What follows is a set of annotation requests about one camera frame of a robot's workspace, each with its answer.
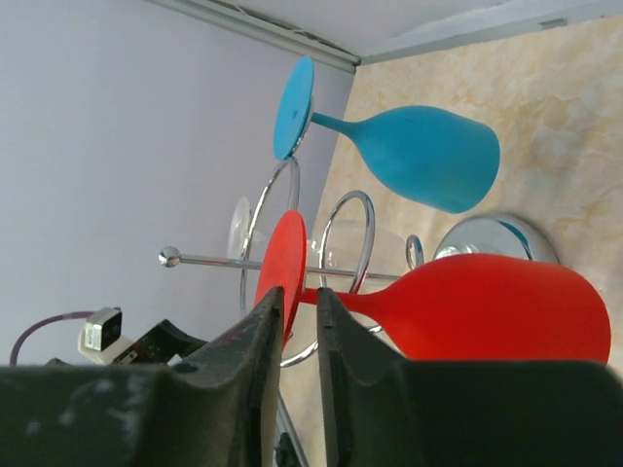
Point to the blue wine glass back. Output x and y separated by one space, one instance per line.
422 153

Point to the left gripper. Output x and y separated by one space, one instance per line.
164 344

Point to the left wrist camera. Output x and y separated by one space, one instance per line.
101 339

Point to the red wine glass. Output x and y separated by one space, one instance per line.
490 307

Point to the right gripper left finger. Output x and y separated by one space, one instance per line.
216 407

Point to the chrome wine glass rack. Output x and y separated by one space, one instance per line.
492 233

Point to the clear wine glass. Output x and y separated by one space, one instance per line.
345 243
238 231

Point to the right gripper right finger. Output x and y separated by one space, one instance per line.
381 409

